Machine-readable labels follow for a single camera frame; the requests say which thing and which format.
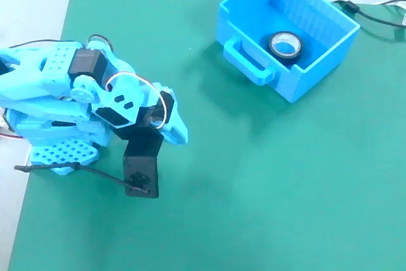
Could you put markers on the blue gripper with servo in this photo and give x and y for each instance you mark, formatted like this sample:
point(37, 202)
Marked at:
point(177, 128)

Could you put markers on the black electrical tape roll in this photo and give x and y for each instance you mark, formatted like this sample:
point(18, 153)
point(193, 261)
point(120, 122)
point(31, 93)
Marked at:
point(285, 61)

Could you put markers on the blue perforated robot base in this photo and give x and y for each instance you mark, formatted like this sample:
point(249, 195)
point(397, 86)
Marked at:
point(63, 153)

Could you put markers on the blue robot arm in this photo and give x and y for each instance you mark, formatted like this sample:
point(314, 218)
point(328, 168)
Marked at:
point(31, 77)

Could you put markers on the green mat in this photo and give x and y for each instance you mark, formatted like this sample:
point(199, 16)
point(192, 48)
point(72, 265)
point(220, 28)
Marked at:
point(253, 188)

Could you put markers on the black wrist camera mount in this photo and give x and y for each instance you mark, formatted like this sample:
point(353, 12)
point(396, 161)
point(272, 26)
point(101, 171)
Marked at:
point(142, 147)

